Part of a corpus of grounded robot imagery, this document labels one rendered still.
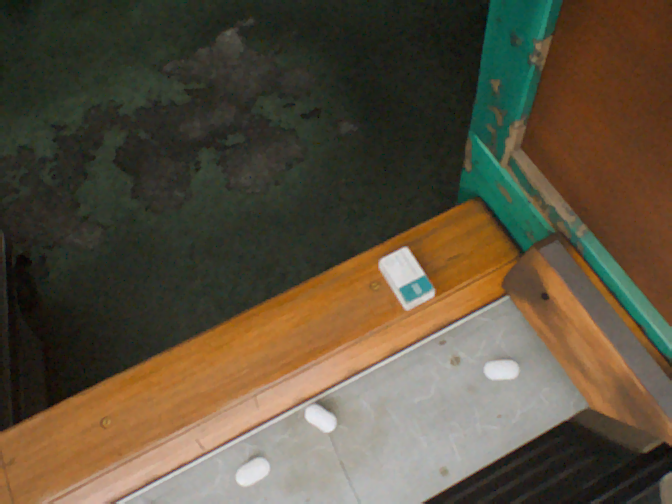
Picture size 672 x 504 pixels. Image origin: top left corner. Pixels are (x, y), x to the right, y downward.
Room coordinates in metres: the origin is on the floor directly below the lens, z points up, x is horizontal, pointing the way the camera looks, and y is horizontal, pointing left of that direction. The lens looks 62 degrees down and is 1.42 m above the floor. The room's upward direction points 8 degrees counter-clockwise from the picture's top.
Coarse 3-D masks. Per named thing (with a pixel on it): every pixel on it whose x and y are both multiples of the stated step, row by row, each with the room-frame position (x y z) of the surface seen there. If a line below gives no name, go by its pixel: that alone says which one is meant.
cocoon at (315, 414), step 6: (312, 408) 0.18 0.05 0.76; (318, 408) 0.18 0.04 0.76; (306, 414) 0.18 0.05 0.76; (312, 414) 0.18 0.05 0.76; (318, 414) 0.18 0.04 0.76; (324, 414) 0.18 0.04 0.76; (330, 414) 0.18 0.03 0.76; (312, 420) 0.17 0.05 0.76; (318, 420) 0.17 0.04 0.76; (324, 420) 0.17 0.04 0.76; (330, 420) 0.17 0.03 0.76; (318, 426) 0.17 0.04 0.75; (324, 426) 0.16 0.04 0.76; (330, 426) 0.16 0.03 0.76
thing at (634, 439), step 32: (576, 416) 0.08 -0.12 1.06; (608, 416) 0.07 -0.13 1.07; (544, 448) 0.06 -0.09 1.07; (576, 448) 0.06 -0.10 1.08; (608, 448) 0.05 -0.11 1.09; (640, 448) 0.05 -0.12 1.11; (480, 480) 0.05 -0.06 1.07; (512, 480) 0.05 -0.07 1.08; (544, 480) 0.04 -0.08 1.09; (576, 480) 0.04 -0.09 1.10; (608, 480) 0.04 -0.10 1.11; (640, 480) 0.03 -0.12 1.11
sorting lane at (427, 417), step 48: (432, 336) 0.25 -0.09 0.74; (480, 336) 0.24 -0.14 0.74; (528, 336) 0.23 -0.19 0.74; (384, 384) 0.20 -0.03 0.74; (432, 384) 0.20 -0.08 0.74; (480, 384) 0.19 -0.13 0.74; (528, 384) 0.18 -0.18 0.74; (288, 432) 0.17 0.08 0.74; (336, 432) 0.16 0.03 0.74; (384, 432) 0.15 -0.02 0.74; (432, 432) 0.15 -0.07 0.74; (480, 432) 0.14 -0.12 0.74; (528, 432) 0.13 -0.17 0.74; (192, 480) 0.13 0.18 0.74; (288, 480) 0.12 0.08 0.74; (336, 480) 0.11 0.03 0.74; (384, 480) 0.11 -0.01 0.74; (432, 480) 0.10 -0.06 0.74
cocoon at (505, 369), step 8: (496, 360) 0.21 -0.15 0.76; (504, 360) 0.21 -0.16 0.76; (512, 360) 0.20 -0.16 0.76; (488, 368) 0.20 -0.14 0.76; (496, 368) 0.20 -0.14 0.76; (504, 368) 0.20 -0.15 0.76; (512, 368) 0.19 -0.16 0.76; (488, 376) 0.19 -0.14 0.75; (496, 376) 0.19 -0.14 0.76; (504, 376) 0.19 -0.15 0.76; (512, 376) 0.19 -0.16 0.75
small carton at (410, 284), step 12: (396, 252) 0.33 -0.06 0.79; (408, 252) 0.33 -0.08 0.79; (384, 264) 0.32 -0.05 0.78; (396, 264) 0.32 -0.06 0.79; (408, 264) 0.32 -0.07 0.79; (384, 276) 0.32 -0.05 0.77; (396, 276) 0.31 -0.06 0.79; (408, 276) 0.30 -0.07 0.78; (420, 276) 0.30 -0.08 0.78; (396, 288) 0.29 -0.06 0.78; (408, 288) 0.29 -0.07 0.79; (420, 288) 0.29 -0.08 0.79; (432, 288) 0.29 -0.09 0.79; (408, 300) 0.28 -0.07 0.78; (420, 300) 0.28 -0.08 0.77
